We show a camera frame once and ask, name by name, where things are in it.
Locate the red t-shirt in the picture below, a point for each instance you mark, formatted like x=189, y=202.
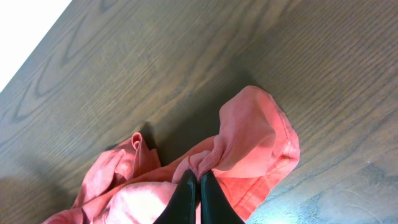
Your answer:
x=254, y=150

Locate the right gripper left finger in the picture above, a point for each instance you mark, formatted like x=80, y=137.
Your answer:
x=181, y=209

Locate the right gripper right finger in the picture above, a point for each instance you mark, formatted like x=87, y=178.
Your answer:
x=215, y=208

